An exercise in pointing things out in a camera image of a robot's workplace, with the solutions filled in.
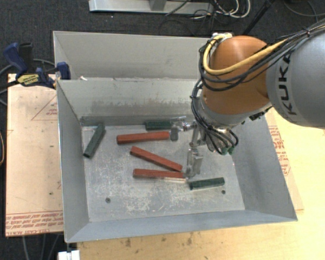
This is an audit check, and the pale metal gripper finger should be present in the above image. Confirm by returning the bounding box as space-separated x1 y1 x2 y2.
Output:
169 121 197 142
157 147 204 184

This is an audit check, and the dark green flat block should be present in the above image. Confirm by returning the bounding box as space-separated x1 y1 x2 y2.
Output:
82 122 107 159
188 177 226 191
145 121 174 131

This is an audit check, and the red-brown flat block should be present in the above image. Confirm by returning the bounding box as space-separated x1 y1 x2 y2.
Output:
116 131 171 145
129 145 184 173
132 168 186 180

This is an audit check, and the grey metal bin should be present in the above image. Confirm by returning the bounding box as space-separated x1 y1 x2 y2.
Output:
53 30 298 243

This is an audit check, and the brown cardboard board, red print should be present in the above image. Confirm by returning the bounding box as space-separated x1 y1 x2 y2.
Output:
4 73 306 238

